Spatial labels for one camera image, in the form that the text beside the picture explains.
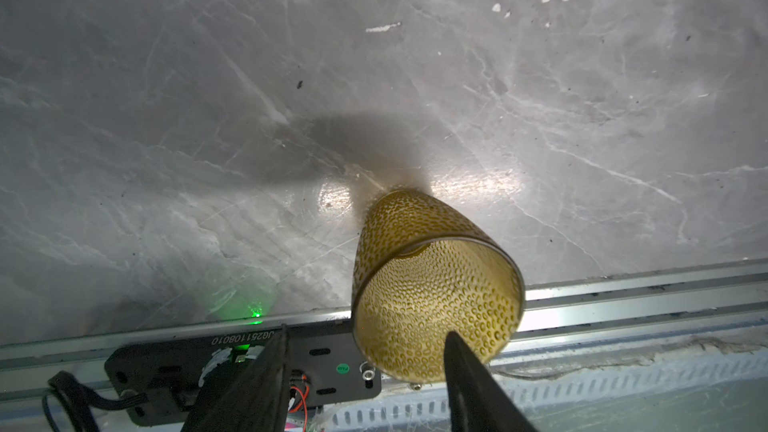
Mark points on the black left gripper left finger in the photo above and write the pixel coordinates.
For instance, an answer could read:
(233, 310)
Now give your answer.
(244, 391)

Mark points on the olive green glass cup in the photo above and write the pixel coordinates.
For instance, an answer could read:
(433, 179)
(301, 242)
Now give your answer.
(423, 270)

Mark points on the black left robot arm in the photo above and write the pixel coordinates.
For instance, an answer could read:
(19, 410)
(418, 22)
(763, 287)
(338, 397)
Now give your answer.
(323, 361)

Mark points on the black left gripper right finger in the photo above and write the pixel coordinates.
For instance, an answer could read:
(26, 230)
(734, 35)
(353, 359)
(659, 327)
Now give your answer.
(476, 401)

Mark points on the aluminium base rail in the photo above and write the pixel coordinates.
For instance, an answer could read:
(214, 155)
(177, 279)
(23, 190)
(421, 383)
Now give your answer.
(683, 349)

